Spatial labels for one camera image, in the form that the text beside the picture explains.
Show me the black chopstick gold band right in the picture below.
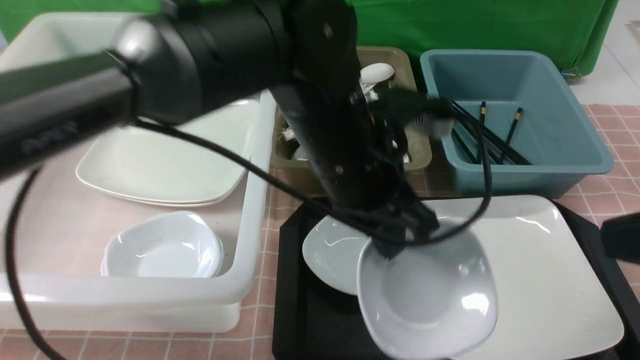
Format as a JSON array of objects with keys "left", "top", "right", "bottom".
[{"left": 497, "top": 107, "right": 523, "bottom": 165}]

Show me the large white plastic tub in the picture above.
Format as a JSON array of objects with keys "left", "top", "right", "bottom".
[{"left": 1, "top": 13, "right": 275, "bottom": 333}]

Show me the white bowl in tub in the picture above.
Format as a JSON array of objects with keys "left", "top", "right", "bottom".
[{"left": 101, "top": 210, "right": 225, "bottom": 278}]

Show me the blue plastic bin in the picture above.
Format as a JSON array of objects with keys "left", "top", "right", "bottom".
[{"left": 420, "top": 49, "right": 614, "bottom": 198}]

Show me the short black chopstick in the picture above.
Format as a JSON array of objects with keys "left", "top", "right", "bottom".
[{"left": 451, "top": 129, "right": 478, "bottom": 164}]

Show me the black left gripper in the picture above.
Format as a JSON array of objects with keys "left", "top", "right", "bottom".
[{"left": 327, "top": 190, "right": 441, "bottom": 260}]

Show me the white square plate in tub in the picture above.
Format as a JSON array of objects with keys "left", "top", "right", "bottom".
[{"left": 76, "top": 99, "right": 259, "bottom": 202}]

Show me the white bowl tray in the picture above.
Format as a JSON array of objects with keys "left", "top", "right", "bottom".
[
  {"left": 302, "top": 216, "right": 370, "bottom": 296},
  {"left": 356, "top": 229, "right": 499, "bottom": 360}
]

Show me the black chopstick gold band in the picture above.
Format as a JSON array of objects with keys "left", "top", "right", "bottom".
[
  {"left": 477, "top": 101, "right": 487, "bottom": 164},
  {"left": 497, "top": 107, "right": 523, "bottom": 165}
]

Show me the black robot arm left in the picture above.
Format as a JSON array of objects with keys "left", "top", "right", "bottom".
[{"left": 1, "top": 0, "right": 451, "bottom": 258}]

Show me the pink checkered tablecloth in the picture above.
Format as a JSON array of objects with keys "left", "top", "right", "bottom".
[{"left": 0, "top": 104, "right": 640, "bottom": 360}]

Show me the large white square plate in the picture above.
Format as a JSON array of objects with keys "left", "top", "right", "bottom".
[{"left": 459, "top": 195, "right": 625, "bottom": 360}]

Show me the olive green plastic bin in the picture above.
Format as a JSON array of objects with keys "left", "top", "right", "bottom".
[{"left": 270, "top": 45, "right": 433, "bottom": 195}]

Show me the black cable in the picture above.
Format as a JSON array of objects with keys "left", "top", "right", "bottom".
[{"left": 4, "top": 100, "right": 493, "bottom": 360}]

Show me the black plastic serving tray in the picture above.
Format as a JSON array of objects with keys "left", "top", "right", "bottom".
[{"left": 272, "top": 203, "right": 639, "bottom": 360}]

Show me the white spoon top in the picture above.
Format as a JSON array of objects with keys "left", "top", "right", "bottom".
[{"left": 359, "top": 63, "right": 396, "bottom": 85}]

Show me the green cloth backdrop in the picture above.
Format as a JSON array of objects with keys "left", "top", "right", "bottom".
[{"left": 0, "top": 0, "right": 619, "bottom": 77}]

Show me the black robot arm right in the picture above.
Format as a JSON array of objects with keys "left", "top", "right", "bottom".
[{"left": 599, "top": 212, "right": 640, "bottom": 264}]

